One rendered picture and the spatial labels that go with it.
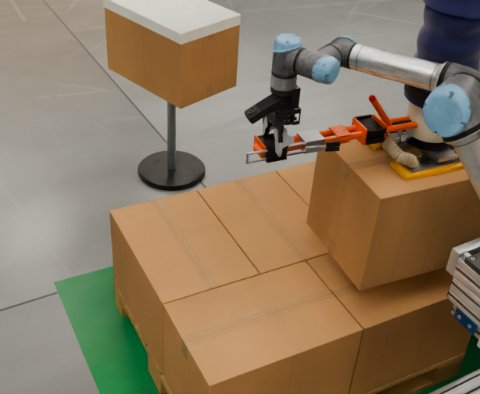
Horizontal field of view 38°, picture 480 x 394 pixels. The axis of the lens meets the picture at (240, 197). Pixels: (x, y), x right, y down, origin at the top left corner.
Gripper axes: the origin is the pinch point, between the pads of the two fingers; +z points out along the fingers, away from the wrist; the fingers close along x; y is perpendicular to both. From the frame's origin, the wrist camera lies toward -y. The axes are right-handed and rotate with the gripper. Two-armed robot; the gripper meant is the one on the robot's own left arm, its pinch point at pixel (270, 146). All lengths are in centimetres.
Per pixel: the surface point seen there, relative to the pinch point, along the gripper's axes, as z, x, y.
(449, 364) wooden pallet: 110, -23, 82
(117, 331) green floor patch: 121, 52, -39
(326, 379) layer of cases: 87, -27, 18
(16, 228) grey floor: 121, 140, -69
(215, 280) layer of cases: 66, 15, -10
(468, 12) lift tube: -41, -10, 55
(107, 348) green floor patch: 121, 44, -46
